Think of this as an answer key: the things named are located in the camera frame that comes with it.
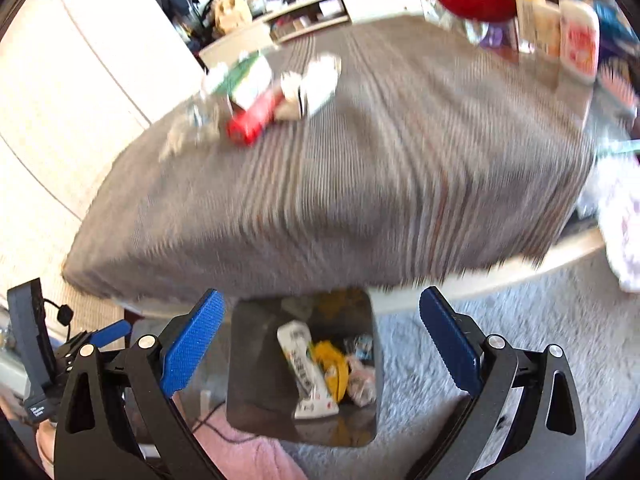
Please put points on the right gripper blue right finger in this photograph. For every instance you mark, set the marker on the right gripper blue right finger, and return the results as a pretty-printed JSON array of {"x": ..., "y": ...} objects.
[{"x": 546, "y": 439}]

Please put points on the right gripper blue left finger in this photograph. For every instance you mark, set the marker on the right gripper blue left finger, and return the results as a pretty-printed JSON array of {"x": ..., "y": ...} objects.
[{"x": 94, "y": 439}]

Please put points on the clear plastic bag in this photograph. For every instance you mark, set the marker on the clear plastic bag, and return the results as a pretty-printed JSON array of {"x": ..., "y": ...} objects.
[{"x": 199, "y": 123}]

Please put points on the red cylindrical tube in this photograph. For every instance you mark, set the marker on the red cylindrical tube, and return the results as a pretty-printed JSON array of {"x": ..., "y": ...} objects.
[{"x": 245, "y": 128}]

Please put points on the dark grey trash bin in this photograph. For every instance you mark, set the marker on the dark grey trash bin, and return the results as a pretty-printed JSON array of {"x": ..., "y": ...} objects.
[{"x": 262, "y": 390}]

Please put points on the plaid grey table blanket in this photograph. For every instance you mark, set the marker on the plaid grey table blanket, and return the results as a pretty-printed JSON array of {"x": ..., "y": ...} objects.
[{"x": 434, "y": 157}]

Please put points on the white low tv cabinet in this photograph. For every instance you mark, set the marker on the white low tv cabinet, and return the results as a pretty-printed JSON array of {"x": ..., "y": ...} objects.
[{"x": 300, "y": 19}]

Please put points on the brown plush toy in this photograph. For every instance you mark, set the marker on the brown plush toy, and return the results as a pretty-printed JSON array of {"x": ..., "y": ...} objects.
[{"x": 230, "y": 15}]

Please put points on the white bottle red label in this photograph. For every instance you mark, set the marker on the white bottle red label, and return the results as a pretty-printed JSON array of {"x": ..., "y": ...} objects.
[{"x": 580, "y": 39}]

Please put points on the white bottle yellow cap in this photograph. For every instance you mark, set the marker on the white bottle yellow cap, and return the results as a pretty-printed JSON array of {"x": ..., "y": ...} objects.
[{"x": 526, "y": 25}]

